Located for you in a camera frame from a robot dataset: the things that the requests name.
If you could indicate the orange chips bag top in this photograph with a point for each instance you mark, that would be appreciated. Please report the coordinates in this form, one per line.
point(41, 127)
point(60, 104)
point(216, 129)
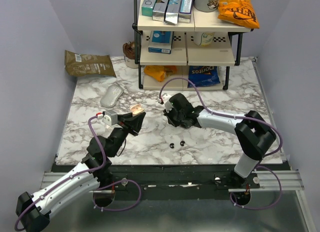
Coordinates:
point(238, 12)

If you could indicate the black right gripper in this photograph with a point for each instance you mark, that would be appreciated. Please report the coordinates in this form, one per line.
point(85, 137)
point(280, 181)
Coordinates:
point(175, 123)

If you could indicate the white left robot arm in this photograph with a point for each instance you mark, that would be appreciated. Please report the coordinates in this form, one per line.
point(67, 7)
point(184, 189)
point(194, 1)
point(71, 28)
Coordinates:
point(34, 211)

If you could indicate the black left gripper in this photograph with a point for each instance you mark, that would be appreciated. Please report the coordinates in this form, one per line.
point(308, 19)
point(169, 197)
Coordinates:
point(130, 126)

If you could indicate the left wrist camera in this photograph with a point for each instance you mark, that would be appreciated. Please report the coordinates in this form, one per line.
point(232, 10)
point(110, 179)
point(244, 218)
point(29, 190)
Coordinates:
point(110, 118)

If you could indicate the blue Doritos bag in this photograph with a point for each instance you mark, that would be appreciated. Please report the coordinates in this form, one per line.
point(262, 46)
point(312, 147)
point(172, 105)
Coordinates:
point(203, 76)

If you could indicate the silver blue toothpaste box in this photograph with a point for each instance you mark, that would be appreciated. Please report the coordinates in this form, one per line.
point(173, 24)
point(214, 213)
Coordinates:
point(172, 12)

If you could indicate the brown lidded cup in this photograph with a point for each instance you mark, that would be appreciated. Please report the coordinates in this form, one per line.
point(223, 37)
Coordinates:
point(128, 49)

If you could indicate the brown snack bag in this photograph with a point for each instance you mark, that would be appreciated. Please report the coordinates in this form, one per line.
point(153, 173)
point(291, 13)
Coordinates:
point(79, 65)

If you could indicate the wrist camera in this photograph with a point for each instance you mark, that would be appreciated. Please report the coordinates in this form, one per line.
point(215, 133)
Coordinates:
point(165, 99)
point(110, 118)

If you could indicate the white printed mug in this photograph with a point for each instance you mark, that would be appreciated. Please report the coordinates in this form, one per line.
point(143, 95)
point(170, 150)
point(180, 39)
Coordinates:
point(206, 5)

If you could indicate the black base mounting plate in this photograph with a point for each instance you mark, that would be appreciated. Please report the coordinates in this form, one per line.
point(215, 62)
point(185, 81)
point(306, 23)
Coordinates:
point(188, 182)

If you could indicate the beige earbud charging case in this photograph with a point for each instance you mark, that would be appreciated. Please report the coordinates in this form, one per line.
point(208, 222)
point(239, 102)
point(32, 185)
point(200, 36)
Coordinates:
point(136, 109)

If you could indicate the blue box middle shelf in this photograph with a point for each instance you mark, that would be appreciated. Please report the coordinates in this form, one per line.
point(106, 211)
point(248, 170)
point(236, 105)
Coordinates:
point(160, 42)

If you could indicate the three-tier beige shelf rack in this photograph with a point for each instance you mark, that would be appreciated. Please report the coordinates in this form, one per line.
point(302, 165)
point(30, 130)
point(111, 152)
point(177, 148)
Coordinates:
point(225, 50)

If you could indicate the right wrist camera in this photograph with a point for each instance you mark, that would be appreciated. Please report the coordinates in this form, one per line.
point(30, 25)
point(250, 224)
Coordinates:
point(165, 99)

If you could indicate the blue white toothpaste box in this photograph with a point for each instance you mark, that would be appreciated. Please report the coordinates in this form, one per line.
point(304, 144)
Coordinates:
point(185, 11)

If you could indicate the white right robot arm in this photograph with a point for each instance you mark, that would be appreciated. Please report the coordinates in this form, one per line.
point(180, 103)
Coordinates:
point(254, 134)

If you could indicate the orange snack bag bottom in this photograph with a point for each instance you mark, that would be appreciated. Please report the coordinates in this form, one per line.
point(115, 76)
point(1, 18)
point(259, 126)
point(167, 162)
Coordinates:
point(160, 72)

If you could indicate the teal toothpaste box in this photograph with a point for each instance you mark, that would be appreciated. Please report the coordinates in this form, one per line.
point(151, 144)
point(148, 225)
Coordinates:
point(147, 7)

